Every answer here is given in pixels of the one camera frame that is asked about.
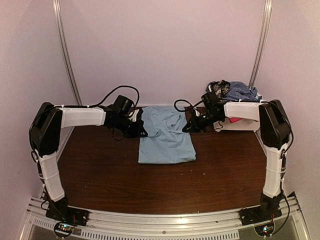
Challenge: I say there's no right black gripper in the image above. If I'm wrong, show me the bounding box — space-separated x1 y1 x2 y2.
183 110 222 133

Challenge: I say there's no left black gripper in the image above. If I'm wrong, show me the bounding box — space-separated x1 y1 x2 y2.
112 115 148 139

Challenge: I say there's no light blue printed t-shirt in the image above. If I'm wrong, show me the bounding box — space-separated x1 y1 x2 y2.
138 106 196 165

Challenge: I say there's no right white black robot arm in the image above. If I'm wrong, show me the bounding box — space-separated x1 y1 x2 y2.
182 92 293 221

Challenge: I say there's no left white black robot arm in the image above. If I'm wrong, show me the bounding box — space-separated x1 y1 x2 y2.
29 95 148 222

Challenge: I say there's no white plastic laundry basket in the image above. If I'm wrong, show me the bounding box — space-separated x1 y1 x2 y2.
207 84 263 133

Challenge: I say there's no pink garment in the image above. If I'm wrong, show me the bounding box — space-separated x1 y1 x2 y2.
229 117 241 124

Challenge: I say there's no dark plaid shirt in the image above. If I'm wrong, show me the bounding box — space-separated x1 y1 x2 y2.
205 80 231 99

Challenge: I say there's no blue dotted shirt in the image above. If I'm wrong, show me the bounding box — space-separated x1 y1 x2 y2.
222 81 263 102

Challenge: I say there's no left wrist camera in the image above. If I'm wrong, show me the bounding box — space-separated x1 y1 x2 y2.
129 108 143 123

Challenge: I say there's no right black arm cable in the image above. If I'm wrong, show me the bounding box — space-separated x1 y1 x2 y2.
174 99 205 113

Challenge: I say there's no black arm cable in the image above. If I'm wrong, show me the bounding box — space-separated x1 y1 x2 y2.
92 85 140 111
174 99 205 113

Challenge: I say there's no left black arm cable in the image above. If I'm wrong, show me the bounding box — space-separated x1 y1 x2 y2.
92 85 140 111

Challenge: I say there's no front aluminium frame rail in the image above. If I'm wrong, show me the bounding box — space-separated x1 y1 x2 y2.
24 197 303 240

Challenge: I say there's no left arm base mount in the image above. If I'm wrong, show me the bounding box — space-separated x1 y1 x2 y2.
45 207 90 239

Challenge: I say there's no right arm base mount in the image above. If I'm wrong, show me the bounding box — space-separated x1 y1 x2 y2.
238 206 282 238

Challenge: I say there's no right aluminium frame post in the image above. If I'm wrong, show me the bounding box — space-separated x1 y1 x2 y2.
249 0 273 89

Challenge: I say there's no aluminium frame post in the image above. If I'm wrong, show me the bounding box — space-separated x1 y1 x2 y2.
52 0 82 106
249 0 273 89

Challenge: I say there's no left aluminium frame post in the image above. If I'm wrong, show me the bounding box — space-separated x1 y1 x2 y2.
52 0 82 106

